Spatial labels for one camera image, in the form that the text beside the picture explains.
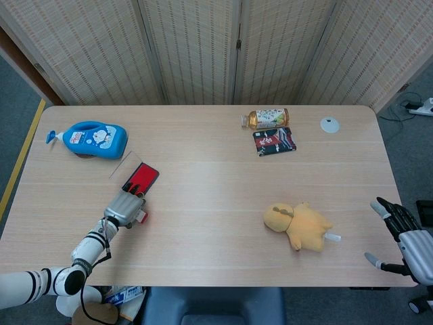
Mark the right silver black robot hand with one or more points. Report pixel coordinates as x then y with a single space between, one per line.
417 254

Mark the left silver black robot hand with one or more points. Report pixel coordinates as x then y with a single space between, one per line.
123 206

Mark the small red white stamp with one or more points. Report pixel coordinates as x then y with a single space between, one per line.
142 216

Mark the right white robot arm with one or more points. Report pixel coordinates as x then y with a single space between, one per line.
419 304

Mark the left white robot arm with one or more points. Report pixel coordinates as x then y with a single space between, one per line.
88 247

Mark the red ink pad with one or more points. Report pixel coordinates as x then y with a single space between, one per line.
146 176

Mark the clear plastic lid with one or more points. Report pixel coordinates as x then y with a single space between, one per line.
126 165

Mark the blue pump lotion bottle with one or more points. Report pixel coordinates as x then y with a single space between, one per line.
98 139

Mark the blue white paper box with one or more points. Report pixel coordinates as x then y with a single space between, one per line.
123 295

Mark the white round plate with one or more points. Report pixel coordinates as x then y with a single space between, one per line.
67 304

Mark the yellow floor tape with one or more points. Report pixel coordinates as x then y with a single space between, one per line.
20 159

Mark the yellow plush toy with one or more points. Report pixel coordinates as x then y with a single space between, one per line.
304 227

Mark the blue padded chair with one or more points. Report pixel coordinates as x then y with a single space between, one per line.
213 306

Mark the white power strip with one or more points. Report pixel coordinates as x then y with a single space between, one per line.
423 107

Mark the white round table grommet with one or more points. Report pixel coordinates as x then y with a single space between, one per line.
329 124

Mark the woven folding screen panel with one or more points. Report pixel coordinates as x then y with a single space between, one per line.
277 50
372 50
196 50
91 50

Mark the black red snack packet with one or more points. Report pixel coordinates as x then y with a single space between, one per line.
274 141

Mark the amber tea bottle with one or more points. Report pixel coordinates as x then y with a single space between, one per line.
267 118

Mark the metal screen hinge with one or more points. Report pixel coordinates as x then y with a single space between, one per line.
239 43

